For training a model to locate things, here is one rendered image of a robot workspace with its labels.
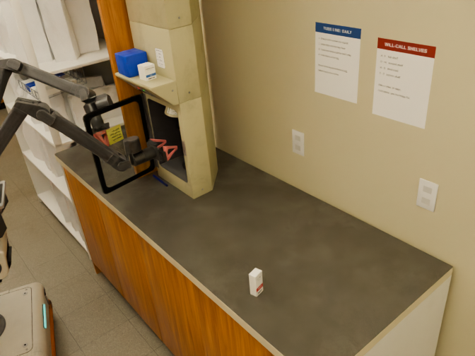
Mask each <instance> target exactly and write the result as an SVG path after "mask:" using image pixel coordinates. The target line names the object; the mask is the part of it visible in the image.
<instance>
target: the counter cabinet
mask: <svg viewBox="0 0 475 356"><path fill-rule="evenodd" d="M64 172H65V175H66V179H67V182H68V184H69V188H70V191H71V195H72V197H73V200H74V204H75V207H76V211H77V213H78V217H79V220H80V223H81V227H82V230H83V233H84V236H85V239H86V243H87V245H88V250H89V252H90V256H91V259H92V262H93V265H94V269H95V272H96V273H97V274H98V273H100V272H102V273H103V274H104V275H105V277H106V278H107V279H108V280H109V281H110V282H111V283H112V284H113V285H114V287H115V288H116V289H117V290H118V291H119V293H120V294H121V295H122V296H123V297H124V298H125V300H126V301H128V303H129V304H130V305H131V306H132V307H133V308H134V310H135V311H136V312H137V313H138V314H139V316H140V317H141V318H142V319H143V320H144V321H145V322H146V323H147V324H148V326H149V327H150V328H151V329H152V330H153V332H154V333H155V334H156V335H157V336H158V337H159V338H160V339H161V340H162V341H163V343H164V344H165V345H166V346H167V347H168V349H169V350H170V351H171V352H172V353H173V355H174V356H274V355H273V354H272V353H271V352H269V351H268V350H267V349H266V348H265V347H264V346H263V345H262V344H261V343H260V342H259V341H258V340H256V339H255V338H254V337H253V336H252V335H251V334H250V333H248V332H247V331H246V330H245V329H244V328H243V327H242V326H241V325H240V324H239V323H238V322H236V321H235V320H234V319H233V318H232V317H231V316H230V315H228V314H227V313H226V312H225V311H224V310H223V309H221V308H220V307H219V306H218V305H217V304H216V303H215V302H214V301H213V300H212V299H211V298H210V297H208V296H207V295H206V294H205V293H204V292H203V291H201V290H200V289H199V288H198V287H197V286H196V285H195V284H194V283H193V282H192V281H191V280H190V279H188V278H187V277H186V276H185V275H184V274H183V273H181V272H180V271H179V270H178V269H177V268H176V267H174V266H173V265H172V264H171V263H170V262H169V261H168V260H167V259H166V258H165V257H164V256H163V255H161V254H160V253H159V252H158V251H157V250H156V249H154V248H153V247H152V246H151V245H150V244H149V243H148V242H147V241H146V240H145V239H144V238H143V237H141V236H140V235H139V234H138V233H137V232H136V231H134V230H133V229H132V228H131V227H130V226H129V225H128V224H126V223H125V222H124V221H123V219H121V218H120V217H119V216H118V215H117V214H116V213H114V212H113V211H112V210H111V209H110V208H109V207H107V206H106V205H105V204H104V203H103V202H102V201H101V200H100V199H99V198H98V197H97V196H96V195H94V194H93V193H92V192H91V191H90V190H89V189H87V188H86V187H85V186H84V185H83V184H82V183H80V182H79V181H78V180H77V178H75V177H74V176H73V175H72V174H71V173H70V172H69V171H67V170H66V169H65V168H64ZM451 277H452V275H451V276H450V277H449V278H448V279H447V280H446V281H445V282H443V283H442V284H441V285H440V286H439V287H438V288H437V289H436V290H434V291H433V292H432V293H431V294H430V295H429V296H428V297H427V298H425V299H424V300H423V301H422V303H420V304H419V305H418V306H417V307H416V308H415V309H414V310H413V311H412V312H411V313H410V314H408V315H407V316H406V317H405V318H404V319H403V320H402V321H401V322H399V323H398V324H397V325H396V326H395V327H394V328H393V329H392V330H391V331H390V332H389V333H388V334H387V335H386V336H385V337H384V338H382V339H381V340H380V341H379V342H378V343H377V344H376V345H374V346H373V347H372V348H371V349H370V350H369V351H368V352H367V353H365V354H364V356H435V351H436V347H437V344H438V337H439V333H440V327H441V323H442V318H443V314H444V310H445V304H446V300H447V294H448V290H449V287H450V281H451Z"/></svg>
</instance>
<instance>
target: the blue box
mask: <svg viewBox="0 0 475 356"><path fill-rule="evenodd" d="M115 58H116V62H117V68H118V71H119V74H122V75H123V76H126V77H128V78H131V77H134V76H139V70H138V66H137V65H139V64H142V63H146V62H148V59H147V54H146V52H145V51H143V50H140V49H136V48H133V49H128V50H125V51H122V52H117V53H115Z"/></svg>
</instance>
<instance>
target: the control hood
mask: <svg viewBox="0 0 475 356"><path fill-rule="evenodd" d="M115 75H116V76H117V77H118V78H120V79H122V80H123V81H126V82H128V83H131V84H133V85H136V86H138V87H140V88H143V89H144V90H147V91H148V92H149V93H151V94H153V95H155V96H156V97H157V98H159V99H160V100H162V101H164V102H167V103H169V104H171V105H178V104H179V100H178V94H177V86H176V81H174V80H171V79H169V78H166V77H163V76H160V75H158V74H156V77H157V78H154V79H152V80H149V81H144V80H141V79H140V77H139V76H134V77H131V78H128V77H126V76H123V75H122V74H119V72H117V73H115Z"/></svg>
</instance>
